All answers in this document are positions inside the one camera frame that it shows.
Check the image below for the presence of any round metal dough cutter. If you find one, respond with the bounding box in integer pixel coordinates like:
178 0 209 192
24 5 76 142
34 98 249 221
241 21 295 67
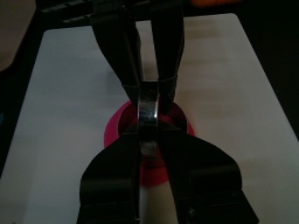
120 80 190 161

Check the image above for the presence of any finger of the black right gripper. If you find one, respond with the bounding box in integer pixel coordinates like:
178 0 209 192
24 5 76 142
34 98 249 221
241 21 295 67
148 0 187 116
90 8 143 114

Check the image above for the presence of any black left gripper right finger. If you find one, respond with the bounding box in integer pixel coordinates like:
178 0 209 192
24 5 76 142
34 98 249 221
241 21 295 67
156 122 261 224

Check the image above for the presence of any white cutting board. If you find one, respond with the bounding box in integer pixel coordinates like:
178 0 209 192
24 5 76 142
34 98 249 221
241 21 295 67
0 12 299 224

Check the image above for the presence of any orange object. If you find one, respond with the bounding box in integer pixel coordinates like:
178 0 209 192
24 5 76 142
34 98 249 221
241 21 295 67
190 0 243 8

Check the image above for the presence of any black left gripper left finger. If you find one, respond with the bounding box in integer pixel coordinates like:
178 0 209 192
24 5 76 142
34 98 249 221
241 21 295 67
76 124 143 224

